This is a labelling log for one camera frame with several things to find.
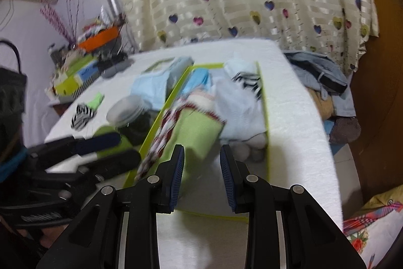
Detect small black white striped sock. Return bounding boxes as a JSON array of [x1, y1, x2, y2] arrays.
[[231, 72, 263, 99]]

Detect grey blue clothes pile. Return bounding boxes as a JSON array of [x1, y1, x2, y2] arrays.
[[283, 50, 356, 118]]

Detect clear lidded dark jar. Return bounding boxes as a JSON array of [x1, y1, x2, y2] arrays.
[[106, 96, 155, 139]]

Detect blue soft cloth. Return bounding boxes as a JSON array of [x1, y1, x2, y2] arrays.
[[183, 69, 211, 96]]

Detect pile of small packets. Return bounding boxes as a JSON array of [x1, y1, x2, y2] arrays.
[[82, 12, 126, 36]]

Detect lime green carton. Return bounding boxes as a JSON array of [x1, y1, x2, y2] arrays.
[[53, 59, 101, 95]]

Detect orange plastic tray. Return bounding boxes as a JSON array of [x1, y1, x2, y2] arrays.
[[77, 26, 122, 52]]

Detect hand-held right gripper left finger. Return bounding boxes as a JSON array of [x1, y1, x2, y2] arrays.
[[36, 144, 185, 269]]

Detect light blue grey cloth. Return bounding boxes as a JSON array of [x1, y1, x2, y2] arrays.
[[130, 56, 194, 110]]

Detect colourful printed quilt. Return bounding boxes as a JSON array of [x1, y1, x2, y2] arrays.
[[342, 185, 403, 269]]

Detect blue tissue pack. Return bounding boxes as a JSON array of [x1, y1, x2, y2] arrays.
[[79, 66, 101, 82]]

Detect person's left hand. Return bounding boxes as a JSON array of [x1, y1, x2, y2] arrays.
[[41, 225, 68, 249]]

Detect white socks with grey toes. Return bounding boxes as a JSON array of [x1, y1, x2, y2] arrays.
[[216, 80, 268, 162]]

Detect striped cardboard tray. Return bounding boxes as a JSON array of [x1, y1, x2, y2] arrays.
[[47, 67, 104, 99]]

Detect brown wooden door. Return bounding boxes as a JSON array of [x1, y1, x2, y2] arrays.
[[348, 0, 403, 203]]

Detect lime green rimmed box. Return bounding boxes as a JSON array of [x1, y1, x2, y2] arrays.
[[121, 61, 273, 222]]

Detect dark grey knit hat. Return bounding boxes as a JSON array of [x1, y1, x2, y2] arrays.
[[327, 116, 362, 143]]

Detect green towel with red trim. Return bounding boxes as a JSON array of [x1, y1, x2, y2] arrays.
[[135, 105, 227, 184]]

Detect light green sock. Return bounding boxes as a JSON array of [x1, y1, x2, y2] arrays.
[[86, 93, 105, 113]]

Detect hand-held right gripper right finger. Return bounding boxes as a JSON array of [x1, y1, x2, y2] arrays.
[[220, 144, 367, 269]]

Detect black grey headset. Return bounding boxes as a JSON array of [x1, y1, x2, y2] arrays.
[[97, 53, 134, 78]]

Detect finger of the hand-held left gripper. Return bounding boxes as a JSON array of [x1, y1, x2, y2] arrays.
[[47, 149, 142, 191], [27, 132, 122, 169]]

